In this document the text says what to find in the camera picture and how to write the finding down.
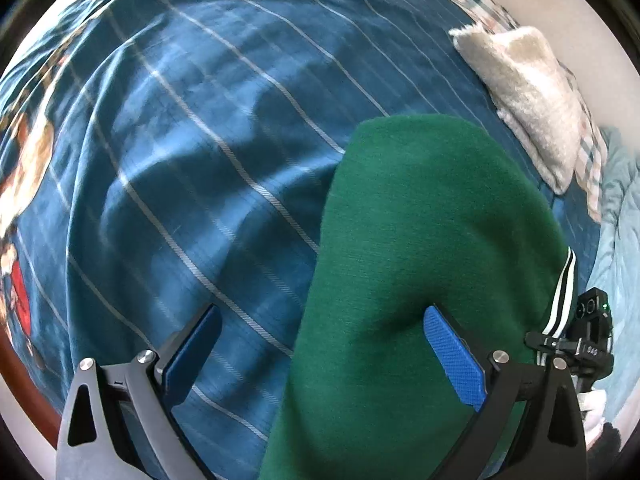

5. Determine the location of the green varsity jacket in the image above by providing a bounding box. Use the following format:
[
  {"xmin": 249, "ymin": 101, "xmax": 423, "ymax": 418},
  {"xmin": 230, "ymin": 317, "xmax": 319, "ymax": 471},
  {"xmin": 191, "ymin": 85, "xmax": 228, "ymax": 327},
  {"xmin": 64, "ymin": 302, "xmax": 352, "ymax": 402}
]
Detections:
[{"xmin": 260, "ymin": 115, "xmax": 568, "ymax": 479}]

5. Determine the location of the plaid pillow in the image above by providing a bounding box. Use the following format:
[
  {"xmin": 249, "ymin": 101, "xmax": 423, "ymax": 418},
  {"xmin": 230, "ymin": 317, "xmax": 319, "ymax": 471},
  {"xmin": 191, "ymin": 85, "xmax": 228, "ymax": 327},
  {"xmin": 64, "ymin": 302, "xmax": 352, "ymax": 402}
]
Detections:
[{"xmin": 450, "ymin": 0, "xmax": 608, "ymax": 222}]

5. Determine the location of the white fluffy folded blanket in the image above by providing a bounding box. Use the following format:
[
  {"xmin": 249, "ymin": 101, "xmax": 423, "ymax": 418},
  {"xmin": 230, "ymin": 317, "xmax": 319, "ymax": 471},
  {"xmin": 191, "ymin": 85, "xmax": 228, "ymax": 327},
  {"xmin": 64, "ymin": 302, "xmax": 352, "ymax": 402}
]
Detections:
[{"xmin": 449, "ymin": 23, "xmax": 582, "ymax": 195}]

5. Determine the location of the blue striped bed sheet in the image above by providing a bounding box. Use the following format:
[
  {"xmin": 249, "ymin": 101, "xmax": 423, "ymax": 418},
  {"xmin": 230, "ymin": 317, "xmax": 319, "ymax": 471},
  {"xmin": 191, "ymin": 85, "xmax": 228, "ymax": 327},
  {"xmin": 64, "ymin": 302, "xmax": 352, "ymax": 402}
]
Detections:
[{"xmin": 0, "ymin": 0, "xmax": 601, "ymax": 480}]

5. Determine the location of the light blue duvet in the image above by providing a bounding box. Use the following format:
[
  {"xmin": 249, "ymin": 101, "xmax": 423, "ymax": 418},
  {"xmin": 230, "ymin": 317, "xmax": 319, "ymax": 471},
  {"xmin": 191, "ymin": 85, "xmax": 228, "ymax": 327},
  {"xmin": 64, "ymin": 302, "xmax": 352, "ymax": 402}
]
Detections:
[{"xmin": 588, "ymin": 128, "xmax": 640, "ymax": 438}]

